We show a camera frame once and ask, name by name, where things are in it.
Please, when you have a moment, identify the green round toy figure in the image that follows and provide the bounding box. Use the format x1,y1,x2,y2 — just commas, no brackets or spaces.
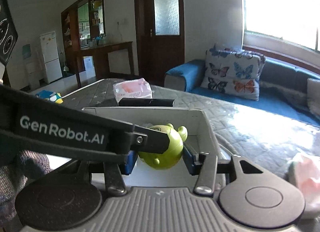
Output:
138,123,188,170

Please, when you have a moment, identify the blue yellow patterned box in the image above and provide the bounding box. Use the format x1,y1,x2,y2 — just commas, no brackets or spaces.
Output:
35,90,63,104

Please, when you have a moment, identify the pink tissue pack far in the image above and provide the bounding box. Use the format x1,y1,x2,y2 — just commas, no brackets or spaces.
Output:
113,78,152,103

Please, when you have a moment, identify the white open storage box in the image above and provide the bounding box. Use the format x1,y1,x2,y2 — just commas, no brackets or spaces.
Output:
82,107,221,189

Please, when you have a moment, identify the water dispenser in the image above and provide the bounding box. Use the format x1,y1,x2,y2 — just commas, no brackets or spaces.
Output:
22,44,40,90

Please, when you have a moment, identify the black flat remote bar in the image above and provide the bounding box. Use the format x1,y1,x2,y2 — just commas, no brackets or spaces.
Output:
118,98,175,107

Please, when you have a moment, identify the dark wooden cabinet shelf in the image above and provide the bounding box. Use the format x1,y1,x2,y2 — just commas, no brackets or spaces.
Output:
61,0,135,88

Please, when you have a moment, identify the grey cushion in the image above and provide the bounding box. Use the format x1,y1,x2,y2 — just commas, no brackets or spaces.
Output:
307,78,320,116

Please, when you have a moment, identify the dark wooden door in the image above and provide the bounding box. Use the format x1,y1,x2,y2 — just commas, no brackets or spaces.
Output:
135,0,185,86

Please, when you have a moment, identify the pink tissue pack near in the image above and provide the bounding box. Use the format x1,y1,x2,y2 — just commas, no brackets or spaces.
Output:
287,152,320,219

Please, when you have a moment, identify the white refrigerator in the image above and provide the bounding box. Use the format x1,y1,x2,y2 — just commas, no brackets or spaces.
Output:
40,31,62,83

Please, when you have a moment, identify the window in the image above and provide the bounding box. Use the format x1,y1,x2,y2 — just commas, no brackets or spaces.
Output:
244,0,319,51

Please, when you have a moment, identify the gloved forearm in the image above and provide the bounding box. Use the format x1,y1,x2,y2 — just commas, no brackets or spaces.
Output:
1,150,50,227

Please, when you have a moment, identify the blue sofa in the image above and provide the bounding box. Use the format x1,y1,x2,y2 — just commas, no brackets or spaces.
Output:
164,56,319,126

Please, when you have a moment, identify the butterfly print pillow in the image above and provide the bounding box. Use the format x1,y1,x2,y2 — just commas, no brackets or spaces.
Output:
201,47,266,101

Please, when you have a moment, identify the pink tissue pack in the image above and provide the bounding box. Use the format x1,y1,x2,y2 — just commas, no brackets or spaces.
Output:
287,152,320,219
113,78,152,103

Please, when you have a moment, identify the grey quilted mat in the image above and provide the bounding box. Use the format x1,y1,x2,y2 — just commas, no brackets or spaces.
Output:
61,78,320,180

